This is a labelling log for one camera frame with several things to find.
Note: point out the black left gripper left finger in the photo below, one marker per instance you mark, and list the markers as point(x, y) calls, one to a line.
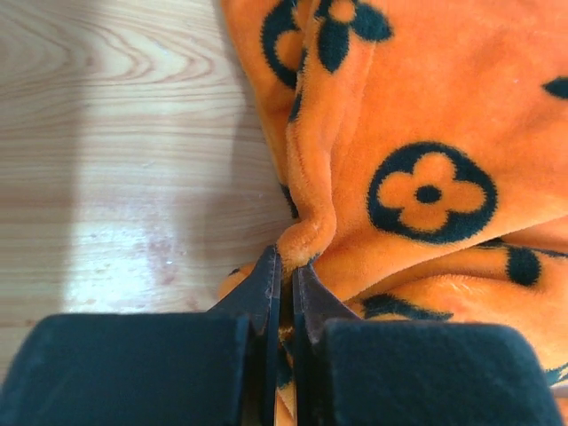
point(217, 367)

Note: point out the orange monogram pillowcase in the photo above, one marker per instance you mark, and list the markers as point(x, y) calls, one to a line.
point(422, 149)

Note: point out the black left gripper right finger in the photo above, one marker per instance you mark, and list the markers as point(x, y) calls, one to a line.
point(351, 371)

